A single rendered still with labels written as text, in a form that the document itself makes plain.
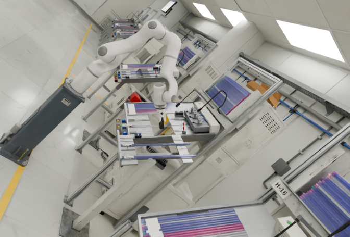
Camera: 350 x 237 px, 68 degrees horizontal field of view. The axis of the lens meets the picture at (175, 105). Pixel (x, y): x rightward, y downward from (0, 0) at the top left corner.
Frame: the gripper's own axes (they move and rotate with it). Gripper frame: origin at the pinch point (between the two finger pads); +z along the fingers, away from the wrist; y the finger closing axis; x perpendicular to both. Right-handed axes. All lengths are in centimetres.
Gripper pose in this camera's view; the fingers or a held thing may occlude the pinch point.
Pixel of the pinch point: (161, 125)
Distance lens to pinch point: 189.5
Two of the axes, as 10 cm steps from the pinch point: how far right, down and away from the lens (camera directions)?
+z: 0.2, 8.9, 4.5
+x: -9.7, 1.3, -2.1
